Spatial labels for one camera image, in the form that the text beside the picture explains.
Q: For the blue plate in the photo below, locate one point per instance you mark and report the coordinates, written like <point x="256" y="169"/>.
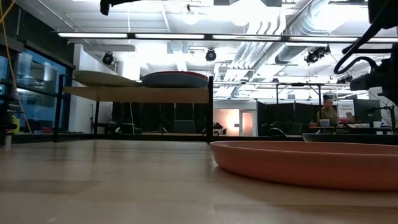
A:
<point x="174" y="82"/>

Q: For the dark computer monitor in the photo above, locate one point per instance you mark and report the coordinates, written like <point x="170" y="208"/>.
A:
<point x="367" y="112"/>

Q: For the white bowl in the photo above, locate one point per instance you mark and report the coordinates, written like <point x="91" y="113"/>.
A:
<point x="325" y="122"/>

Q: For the silver ventilation duct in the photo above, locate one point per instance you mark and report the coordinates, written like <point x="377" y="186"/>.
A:
<point x="298" y="46"/>

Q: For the white printed sign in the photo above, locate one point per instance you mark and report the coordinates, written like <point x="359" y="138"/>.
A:
<point x="345" y="109"/>

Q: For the small white cup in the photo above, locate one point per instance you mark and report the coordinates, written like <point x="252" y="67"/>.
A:
<point x="8" y="140"/>

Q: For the wooden shelf with black legs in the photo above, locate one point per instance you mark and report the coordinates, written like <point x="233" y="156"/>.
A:
<point x="140" y="95"/>

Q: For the small black track lights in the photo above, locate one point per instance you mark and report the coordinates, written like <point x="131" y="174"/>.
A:
<point x="344" y="79"/>

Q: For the black ceiling spot lamp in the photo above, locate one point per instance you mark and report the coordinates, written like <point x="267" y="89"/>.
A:
<point x="108" y="58"/>
<point x="211" y="55"/>

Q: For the black overhead frame bar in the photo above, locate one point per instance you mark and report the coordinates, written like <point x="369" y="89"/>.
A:
<point x="174" y="36"/>

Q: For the orange plate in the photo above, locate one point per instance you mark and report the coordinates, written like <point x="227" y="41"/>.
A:
<point x="304" y="161"/>

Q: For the yellow object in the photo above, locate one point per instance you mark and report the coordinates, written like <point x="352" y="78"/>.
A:
<point x="15" y="124"/>

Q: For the person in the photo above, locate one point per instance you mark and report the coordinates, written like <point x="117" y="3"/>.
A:
<point x="328" y="112"/>

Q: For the cream white plate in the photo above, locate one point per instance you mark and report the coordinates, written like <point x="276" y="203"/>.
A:
<point x="102" y="80"/>

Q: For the dark chair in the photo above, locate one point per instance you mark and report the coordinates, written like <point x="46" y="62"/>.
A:
<point x="184" y="126"/>

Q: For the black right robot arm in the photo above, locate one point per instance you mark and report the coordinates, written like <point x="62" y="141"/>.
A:
<point x="385" y="77"/>

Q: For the black metal frame stand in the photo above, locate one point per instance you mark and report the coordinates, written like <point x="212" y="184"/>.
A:
<point x="298" y="84"/>

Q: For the black track light cluster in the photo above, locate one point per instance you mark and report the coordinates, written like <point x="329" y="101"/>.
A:
<point x="316" y="54"/>

